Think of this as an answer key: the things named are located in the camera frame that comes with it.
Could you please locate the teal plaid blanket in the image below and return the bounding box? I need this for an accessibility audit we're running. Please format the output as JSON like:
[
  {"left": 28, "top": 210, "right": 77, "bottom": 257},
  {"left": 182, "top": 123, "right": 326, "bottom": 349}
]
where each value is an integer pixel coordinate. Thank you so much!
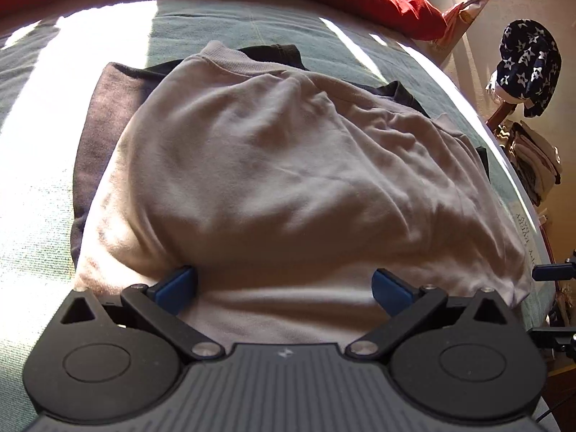
[{"left": 0, "top": 0, "right": 554, "bottom": 432}]

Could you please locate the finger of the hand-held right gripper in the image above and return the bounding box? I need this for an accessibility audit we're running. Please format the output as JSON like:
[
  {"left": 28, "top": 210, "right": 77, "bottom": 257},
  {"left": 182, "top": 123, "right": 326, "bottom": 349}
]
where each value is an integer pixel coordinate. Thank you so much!
[
  {"left": 528, "top": 328, "right": 576, "bottom": 361},
  {"left": 532, "top": 257, "right": 576, "bottom": 282}
]

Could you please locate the stack of folded clothes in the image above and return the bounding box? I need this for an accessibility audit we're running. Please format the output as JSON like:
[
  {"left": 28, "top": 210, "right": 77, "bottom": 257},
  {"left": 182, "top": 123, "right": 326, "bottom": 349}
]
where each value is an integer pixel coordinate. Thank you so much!
[{"left": 495, "top": 119, "right": 563, "bottom": 208}]

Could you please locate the navy star-print garment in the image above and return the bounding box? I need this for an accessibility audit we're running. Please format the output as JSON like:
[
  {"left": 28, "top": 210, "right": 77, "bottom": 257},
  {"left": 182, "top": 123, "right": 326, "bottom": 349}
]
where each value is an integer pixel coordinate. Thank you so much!
[{"left": 485, "top": 19, "right": 562, "bottom": 118}]

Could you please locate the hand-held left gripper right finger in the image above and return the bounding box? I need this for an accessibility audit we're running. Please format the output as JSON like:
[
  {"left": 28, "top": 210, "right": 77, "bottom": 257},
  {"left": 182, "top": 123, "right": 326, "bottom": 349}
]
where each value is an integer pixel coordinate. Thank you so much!
[{"left": 344, "top": 267, "right": 516, "bottom": 361}]

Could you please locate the wooden chair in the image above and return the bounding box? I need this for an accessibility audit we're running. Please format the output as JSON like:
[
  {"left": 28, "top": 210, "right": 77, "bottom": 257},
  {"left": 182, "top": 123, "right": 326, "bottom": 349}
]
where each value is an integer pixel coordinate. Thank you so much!
[{"left": 486, "top": 99, "right": 518, "bottom": 138}]

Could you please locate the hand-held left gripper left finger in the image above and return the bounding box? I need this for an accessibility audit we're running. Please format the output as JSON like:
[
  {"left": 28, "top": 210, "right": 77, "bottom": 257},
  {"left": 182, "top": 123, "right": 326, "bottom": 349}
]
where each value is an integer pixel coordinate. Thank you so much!
[{"left": 58, "top": 266, "right": 226, "bottom": 361}]

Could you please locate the wooden cabinet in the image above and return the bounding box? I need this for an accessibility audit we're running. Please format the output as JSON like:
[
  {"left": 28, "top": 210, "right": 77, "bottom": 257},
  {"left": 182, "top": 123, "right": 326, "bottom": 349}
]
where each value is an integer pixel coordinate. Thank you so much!
[{"left": 542, "top": 355, "right": 576, "bottom": 432}]

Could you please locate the white sweatshirt with dark sleeves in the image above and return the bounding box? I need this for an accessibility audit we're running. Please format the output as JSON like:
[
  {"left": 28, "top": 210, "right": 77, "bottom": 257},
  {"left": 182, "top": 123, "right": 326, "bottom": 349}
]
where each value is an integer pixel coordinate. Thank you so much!
[{"left": 69, "top": 40, "right": 536, "bottom": 347}]

